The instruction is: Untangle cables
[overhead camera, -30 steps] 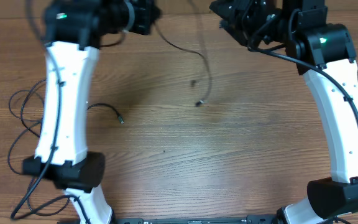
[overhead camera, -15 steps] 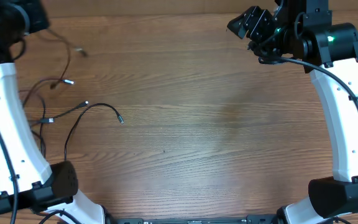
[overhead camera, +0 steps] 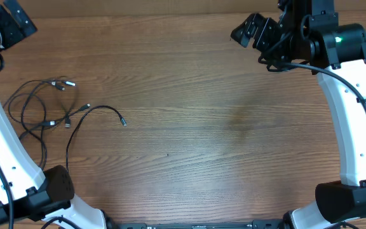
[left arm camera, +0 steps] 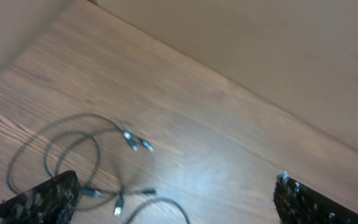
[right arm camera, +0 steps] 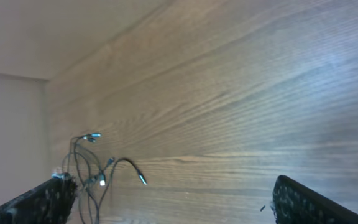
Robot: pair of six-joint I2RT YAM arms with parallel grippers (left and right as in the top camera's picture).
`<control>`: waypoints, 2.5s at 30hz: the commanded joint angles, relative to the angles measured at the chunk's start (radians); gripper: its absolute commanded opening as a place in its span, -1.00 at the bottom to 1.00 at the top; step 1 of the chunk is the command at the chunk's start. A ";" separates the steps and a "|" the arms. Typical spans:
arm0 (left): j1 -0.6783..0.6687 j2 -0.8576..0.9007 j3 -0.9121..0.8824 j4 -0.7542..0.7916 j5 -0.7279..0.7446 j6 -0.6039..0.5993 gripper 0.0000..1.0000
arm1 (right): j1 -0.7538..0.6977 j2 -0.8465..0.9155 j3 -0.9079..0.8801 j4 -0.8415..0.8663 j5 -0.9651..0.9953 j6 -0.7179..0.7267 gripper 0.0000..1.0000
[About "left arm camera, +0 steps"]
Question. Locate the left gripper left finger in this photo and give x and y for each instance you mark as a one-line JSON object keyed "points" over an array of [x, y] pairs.
{"points": [[51, 202]]}

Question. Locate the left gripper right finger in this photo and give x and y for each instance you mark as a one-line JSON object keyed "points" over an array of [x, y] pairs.
{"points": [[296, 203]]}

